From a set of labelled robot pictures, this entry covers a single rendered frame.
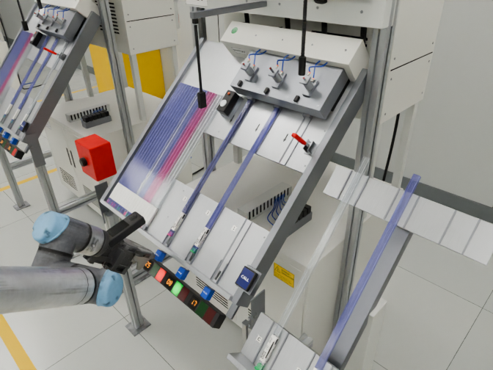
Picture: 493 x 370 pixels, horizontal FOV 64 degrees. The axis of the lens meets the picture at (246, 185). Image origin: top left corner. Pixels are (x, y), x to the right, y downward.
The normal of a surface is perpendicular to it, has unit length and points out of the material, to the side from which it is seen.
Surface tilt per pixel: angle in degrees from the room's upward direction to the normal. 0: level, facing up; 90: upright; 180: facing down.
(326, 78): 42
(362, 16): 90
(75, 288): 86
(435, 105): 90
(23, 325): 0
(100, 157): 90
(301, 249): 0
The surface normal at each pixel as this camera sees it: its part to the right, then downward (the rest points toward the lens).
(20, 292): 0.96, 0.07
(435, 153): -0.70, 0.39
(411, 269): -0.02, -0.85
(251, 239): -0.48, -0.37
